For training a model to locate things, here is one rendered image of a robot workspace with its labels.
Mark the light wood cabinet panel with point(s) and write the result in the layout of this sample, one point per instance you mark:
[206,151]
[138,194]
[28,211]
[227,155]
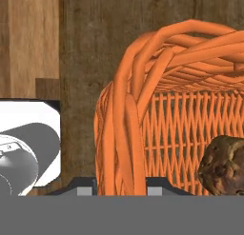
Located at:
[28,39]

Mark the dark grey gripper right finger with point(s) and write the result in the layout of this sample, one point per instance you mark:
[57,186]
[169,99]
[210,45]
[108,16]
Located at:
[158,185]

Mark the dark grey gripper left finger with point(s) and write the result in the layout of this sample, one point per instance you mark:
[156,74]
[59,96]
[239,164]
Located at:
[84,185]

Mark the orange wicker basket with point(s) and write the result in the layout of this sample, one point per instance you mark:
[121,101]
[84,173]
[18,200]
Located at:
[127,118]

